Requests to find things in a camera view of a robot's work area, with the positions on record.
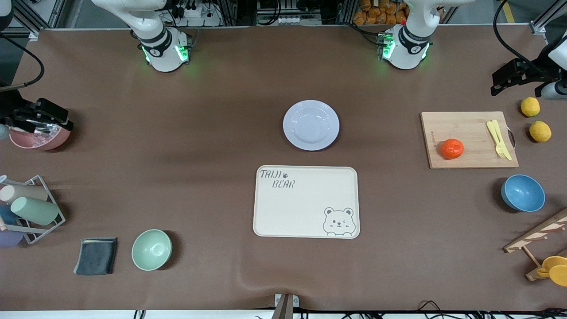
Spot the orange fruit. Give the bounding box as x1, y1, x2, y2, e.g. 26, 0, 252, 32
440, 138, 465, 160

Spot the white round plate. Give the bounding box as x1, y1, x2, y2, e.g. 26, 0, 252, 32
283, 100, 340, 152

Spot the metal scoop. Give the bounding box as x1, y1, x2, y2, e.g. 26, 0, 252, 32
27, 122, 58, 136

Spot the pink bowl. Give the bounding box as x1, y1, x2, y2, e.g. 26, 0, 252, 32
9, 121, 72, 151

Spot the yellow lemon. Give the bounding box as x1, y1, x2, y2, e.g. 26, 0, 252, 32
520, 97, 541, 117
529, 121, 552, 143

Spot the yellow plastic fork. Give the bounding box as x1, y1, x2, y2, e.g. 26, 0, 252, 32
486, 121, 509, 159

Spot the wooden cutting board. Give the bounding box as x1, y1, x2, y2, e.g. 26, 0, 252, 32
420, 111, 520, 170

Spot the beige cup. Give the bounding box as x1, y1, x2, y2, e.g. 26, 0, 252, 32
0, 184, 48, 204

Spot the mint green cup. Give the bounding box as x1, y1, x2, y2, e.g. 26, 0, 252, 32
10, 196, 60, 226

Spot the blue bowl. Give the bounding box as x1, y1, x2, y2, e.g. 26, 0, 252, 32
501, 174, 546, 213

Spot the purple cup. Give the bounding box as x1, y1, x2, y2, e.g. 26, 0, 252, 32
0, 230, 24, 248

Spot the bag of orange bread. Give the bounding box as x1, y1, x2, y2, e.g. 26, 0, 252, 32
353, 0, 411, 26

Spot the dark grey folded cloth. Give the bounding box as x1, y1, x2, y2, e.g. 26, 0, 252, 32
73, 237, 118, 276

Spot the wooden rack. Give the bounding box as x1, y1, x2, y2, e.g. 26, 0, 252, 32
504, 208, 567, 282

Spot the green bowl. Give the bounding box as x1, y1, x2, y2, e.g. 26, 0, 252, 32
131, 229, 173, 271

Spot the yellow cup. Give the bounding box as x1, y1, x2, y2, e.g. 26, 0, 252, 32
548, 265, 567, 288
536, 256, 567, 279

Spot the white power strip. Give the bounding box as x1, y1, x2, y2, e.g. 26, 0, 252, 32
278, 15, 322, 26

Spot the cream bear print tray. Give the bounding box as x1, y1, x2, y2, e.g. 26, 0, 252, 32
252, 165, 361, 240

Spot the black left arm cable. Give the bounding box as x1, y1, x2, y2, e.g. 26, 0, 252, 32
493, 0, 540, 72

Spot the grey wire cup rack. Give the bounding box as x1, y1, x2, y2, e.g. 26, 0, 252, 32
0, 175, 66, 245

